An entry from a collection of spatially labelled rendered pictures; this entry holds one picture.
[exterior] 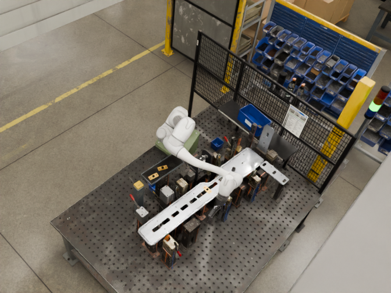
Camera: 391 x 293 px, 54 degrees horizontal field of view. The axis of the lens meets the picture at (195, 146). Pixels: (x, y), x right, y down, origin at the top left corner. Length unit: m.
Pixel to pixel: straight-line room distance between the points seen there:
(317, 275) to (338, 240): 0.06
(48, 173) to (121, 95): 1.58
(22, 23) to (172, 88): 4.95
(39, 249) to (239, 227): 2.04
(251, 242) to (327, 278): 3.03
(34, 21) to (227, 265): 2.83
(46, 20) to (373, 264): 0.73
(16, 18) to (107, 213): 2.86
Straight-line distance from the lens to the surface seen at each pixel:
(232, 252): 3.45
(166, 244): 3.01
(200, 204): 3.27
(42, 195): 4.63
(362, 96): 3.27
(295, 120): 3.70
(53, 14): 0.89
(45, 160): 4.92
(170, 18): 6.02
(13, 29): 0.85
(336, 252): 0.53
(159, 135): 3.66
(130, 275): 3.30
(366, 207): 0.59
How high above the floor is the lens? 3.76
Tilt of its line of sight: 49 degrees down
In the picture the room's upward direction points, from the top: 9 degrees clockwise
